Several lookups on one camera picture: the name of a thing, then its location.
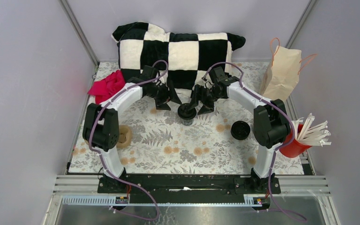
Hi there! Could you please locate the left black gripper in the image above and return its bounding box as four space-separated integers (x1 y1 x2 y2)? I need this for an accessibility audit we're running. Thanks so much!
147 80 182 110

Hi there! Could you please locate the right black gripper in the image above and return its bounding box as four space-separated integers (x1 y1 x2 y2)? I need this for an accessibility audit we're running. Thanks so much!
187 84 223 116

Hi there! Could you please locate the black coffee cup lid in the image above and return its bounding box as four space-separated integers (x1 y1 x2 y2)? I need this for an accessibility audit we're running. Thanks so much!
177 103 197 117

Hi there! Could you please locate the black printed coffee cup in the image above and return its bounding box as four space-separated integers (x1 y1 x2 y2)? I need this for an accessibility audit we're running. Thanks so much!
179 116 195 126

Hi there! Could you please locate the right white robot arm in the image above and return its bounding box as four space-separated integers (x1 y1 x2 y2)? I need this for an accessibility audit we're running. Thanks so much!
180 67 293 193

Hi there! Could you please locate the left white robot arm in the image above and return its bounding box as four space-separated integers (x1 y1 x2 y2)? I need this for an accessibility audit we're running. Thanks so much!
82 66 181 193

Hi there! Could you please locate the black white checkered pillow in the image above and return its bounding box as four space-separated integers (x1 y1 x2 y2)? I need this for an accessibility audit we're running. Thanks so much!
111 22 246 94

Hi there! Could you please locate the brown cardboard cup carrier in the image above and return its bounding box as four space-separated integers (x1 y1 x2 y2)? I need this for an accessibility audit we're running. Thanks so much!
116 125 133 149

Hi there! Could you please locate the pink cloth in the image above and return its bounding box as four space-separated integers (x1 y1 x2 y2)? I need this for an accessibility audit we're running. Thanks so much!
88 70 126 104

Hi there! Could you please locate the brown paper bag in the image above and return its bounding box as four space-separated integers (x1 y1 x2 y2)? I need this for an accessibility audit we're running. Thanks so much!
258 37 317 102

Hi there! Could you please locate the red cup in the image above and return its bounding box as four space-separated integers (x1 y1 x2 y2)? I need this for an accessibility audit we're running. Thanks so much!
279 124 312 158

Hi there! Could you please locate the white wrapped straws bundle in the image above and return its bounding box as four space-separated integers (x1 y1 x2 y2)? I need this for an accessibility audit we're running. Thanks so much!
292 113 331 147

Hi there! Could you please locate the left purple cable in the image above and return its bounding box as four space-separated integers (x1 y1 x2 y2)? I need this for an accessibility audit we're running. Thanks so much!
88 60 169 222

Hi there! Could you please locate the purple cable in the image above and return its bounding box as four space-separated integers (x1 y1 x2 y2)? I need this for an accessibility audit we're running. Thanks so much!
203 61 308 224
88 60 169 222

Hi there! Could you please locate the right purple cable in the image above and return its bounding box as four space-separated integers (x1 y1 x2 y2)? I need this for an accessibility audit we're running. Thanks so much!
203 61 308 224

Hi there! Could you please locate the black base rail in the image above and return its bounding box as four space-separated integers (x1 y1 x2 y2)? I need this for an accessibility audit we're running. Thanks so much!
97 173 281 204

